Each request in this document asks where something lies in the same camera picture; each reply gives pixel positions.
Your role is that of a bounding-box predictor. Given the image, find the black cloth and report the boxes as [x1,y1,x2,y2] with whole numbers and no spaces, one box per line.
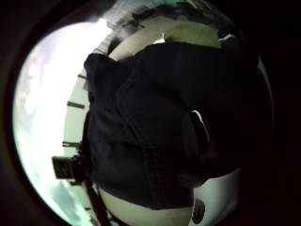
[82,40,244,211]

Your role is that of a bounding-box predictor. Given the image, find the white marker cube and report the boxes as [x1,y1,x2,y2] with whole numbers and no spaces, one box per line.
[187,169,242,226]

